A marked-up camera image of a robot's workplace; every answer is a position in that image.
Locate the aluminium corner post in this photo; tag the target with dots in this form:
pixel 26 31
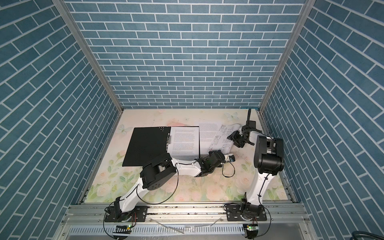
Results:
pixel 287 51
pixel 74 29

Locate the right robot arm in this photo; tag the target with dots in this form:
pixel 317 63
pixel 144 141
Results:
pixel 268 160

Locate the aluminium left corner post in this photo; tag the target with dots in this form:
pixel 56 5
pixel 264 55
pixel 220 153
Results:
pixel 74 29

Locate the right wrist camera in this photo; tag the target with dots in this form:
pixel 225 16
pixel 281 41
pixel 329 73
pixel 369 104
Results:
pixel 251 124

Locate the aluminium front rail frame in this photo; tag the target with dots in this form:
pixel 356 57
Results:
pixel 188 221

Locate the technical drawing paper sheet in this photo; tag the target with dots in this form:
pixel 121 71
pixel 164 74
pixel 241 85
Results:
pixel 220 140

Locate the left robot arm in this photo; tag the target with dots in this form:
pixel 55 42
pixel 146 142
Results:
pixel 161 169

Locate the text paper sheet far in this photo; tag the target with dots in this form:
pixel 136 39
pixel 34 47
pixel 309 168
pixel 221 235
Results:
pixel 207 131

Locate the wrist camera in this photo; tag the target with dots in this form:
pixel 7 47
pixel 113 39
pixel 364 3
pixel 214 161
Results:
pixel 230 158
pixel 251 124

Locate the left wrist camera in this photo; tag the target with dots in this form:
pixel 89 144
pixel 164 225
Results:
pixel 230 158

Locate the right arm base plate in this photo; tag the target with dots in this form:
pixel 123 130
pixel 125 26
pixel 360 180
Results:
pixel 246 213

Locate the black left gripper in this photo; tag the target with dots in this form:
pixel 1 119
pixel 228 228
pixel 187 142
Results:
pixel 212 152

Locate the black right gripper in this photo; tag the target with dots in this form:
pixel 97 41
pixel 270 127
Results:
pixel 235 136

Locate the aluminium right corner post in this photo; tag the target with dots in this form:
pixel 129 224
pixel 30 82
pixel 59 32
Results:
pixel 287 51

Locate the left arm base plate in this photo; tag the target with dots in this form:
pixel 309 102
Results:
pixel 126 213

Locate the text printed paper sheet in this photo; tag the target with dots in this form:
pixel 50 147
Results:
pixel 184 143

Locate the red folder with black inside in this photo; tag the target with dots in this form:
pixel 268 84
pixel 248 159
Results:
pixel 146 144

